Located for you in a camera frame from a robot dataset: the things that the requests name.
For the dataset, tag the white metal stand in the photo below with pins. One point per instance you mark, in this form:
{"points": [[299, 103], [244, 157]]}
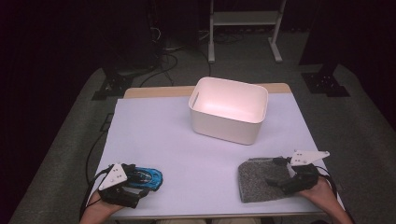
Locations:
{"points": [[243, 18]]}

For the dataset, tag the blue toy car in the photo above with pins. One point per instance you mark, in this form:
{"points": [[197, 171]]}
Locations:
{"points": [[152, 179]]}

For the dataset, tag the person's right hand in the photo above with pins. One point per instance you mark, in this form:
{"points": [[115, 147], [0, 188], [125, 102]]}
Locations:
{"points": [[317, 194]]}

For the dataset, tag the black stand base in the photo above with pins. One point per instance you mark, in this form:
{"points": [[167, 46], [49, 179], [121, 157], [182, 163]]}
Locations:
{"points": [[113, 85], [323, 84]]}

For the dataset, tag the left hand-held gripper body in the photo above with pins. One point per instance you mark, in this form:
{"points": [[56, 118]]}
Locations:
{"points": [[113, 179]]}

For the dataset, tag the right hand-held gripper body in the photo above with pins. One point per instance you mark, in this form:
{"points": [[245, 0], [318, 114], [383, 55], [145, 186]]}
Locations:
{"points": [[303, 182]]}

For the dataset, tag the grey fluffy cloth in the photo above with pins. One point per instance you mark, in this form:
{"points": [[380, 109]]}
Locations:
{"points": [[255, 180]]}

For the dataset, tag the white plastic bin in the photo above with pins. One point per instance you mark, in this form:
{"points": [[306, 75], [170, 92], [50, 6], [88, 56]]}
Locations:
{"points": [[224, 130]]}

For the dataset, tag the person's left hand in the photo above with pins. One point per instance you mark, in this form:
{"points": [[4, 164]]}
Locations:
{"points": [[106, 210]]}

